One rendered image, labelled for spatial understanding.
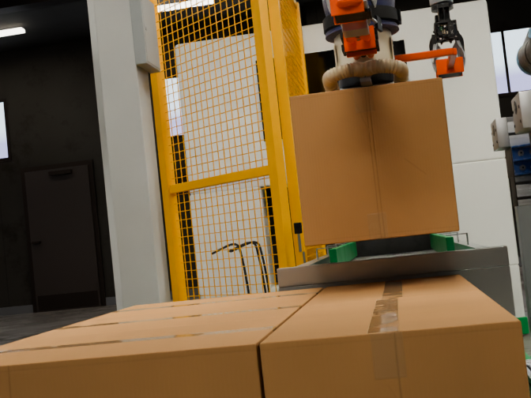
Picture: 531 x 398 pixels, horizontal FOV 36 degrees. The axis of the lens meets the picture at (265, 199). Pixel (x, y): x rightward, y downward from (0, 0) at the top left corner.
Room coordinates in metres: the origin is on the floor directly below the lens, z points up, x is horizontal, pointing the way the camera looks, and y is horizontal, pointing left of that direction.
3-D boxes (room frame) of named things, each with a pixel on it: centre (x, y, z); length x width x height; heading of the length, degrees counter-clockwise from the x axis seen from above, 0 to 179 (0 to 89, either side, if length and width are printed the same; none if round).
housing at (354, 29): (1.95, -0.26, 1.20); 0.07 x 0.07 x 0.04; 80
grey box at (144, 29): (3.39, 0.43, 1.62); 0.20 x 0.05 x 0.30; 171
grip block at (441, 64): (2.66, -0.65, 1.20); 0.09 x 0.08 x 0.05; 80
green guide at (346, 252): (4.06, -0.33, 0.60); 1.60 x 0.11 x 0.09; 171
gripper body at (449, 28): (2.63, -0.64, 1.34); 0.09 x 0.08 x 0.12; 170
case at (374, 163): (2.42, -0.33, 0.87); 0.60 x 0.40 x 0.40; 172
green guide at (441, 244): (3.98, -0.86, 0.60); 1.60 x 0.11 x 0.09; 171
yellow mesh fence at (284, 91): (4.33, -0.22, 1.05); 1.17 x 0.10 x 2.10; 171
